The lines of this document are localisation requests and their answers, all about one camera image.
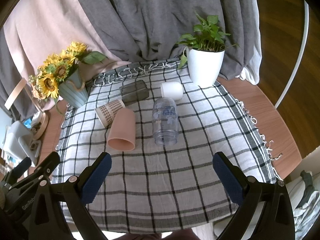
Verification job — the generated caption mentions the pink plastic cup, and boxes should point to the pink plastic cup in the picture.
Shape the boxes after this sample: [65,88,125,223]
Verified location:
[107,108,136,152]

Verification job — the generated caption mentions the checkered paper cup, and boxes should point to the checkered paper cup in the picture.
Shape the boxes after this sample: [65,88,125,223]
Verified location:
[95,99,125,127]

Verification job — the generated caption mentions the white plastic cup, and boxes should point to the white plastic cup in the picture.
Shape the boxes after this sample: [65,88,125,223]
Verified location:
[160,81,183,101]

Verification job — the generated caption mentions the round wooden stand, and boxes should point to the round wooden stand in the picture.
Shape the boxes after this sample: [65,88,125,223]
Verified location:
[30,112,49,140]

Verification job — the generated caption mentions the white storage box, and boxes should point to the white storage box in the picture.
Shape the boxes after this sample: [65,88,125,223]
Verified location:
[3,121,42,167]

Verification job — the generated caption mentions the black white checkered tablecloth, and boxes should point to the black white checkered tablecloth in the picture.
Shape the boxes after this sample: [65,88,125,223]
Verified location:
[53,60,279,233]

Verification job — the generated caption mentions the clear printed plastic jar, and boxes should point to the clear printed plastic jar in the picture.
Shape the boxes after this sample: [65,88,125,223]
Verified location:
[152,98,178,146]

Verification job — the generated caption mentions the sunflowers in blue-grey vase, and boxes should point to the sunflowers in blue-grey vase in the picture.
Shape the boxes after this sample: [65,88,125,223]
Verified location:
[29,41,107,102]

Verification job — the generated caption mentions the white pot green plant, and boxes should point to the white pot green plant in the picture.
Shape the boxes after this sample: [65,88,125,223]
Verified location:
[176,14,231,88]

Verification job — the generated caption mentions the pink curtain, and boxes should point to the pink curtain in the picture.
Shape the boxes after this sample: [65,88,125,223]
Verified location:
[4,0,129,81]

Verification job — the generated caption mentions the grey curtain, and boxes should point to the grey curtain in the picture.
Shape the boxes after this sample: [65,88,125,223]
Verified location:
[0,0,262,123]

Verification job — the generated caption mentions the white curved floor lamp pole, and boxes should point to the white curved floor lamp pole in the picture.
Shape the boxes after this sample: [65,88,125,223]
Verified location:
[274,0,310,110]

